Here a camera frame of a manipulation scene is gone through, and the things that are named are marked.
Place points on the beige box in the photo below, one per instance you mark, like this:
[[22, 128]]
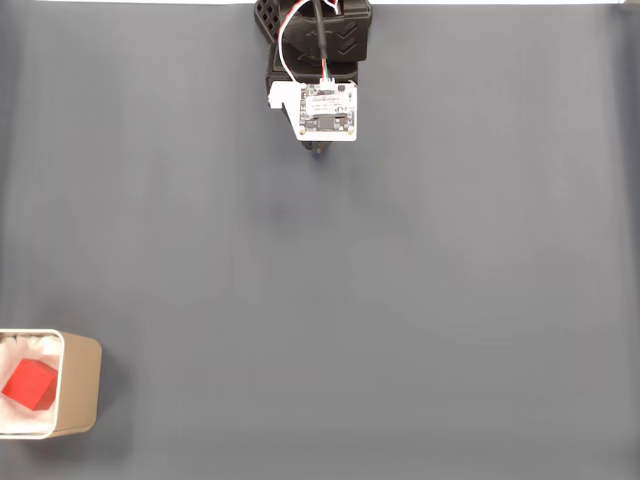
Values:
[[80, 385]]

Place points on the white padding paper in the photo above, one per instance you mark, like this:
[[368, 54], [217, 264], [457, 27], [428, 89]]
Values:
[[15, 422]]

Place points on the red cube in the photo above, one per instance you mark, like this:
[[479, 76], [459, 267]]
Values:
[[30, 382]]

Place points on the white camera board mount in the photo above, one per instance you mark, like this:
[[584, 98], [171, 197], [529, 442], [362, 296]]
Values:
[[327, 107]]

